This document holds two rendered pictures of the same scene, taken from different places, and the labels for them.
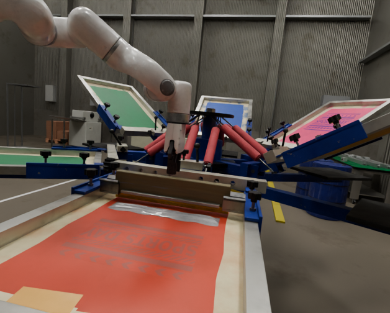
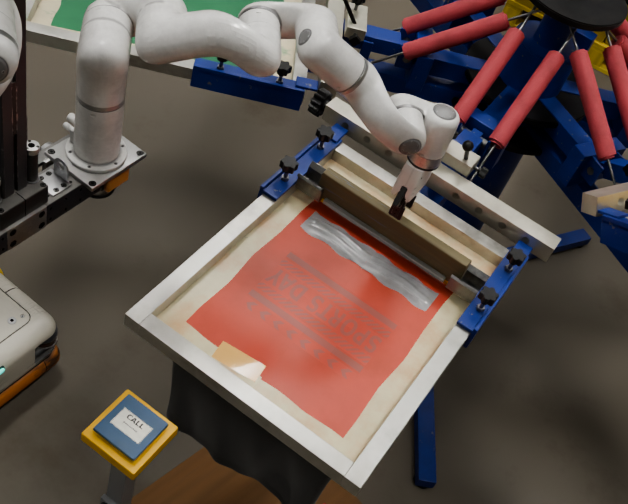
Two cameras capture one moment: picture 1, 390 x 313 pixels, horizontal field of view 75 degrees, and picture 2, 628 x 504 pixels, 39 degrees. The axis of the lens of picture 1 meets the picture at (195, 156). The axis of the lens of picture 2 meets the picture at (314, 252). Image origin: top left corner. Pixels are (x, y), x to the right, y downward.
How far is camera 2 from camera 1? 1.38 m
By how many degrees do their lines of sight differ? 40
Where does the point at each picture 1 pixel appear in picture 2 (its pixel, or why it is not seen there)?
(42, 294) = (237, 354)
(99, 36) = (334, 78)
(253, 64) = not seen: outside the picture
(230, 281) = (389, 395)
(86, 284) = (268, 354)
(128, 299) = (298, 382)
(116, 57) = (350, 97)
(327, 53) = not seen: outside the picture
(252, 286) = (395, 415)
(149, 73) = (388, 133)
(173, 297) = (333, 393)
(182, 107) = (432, 152)
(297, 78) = not seen: outside the picture
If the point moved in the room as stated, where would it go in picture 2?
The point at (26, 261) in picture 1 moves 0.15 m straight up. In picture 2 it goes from (220, 308) to (232, 265)
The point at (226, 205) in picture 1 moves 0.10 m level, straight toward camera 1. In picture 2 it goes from (453, 284) to (434, 310)
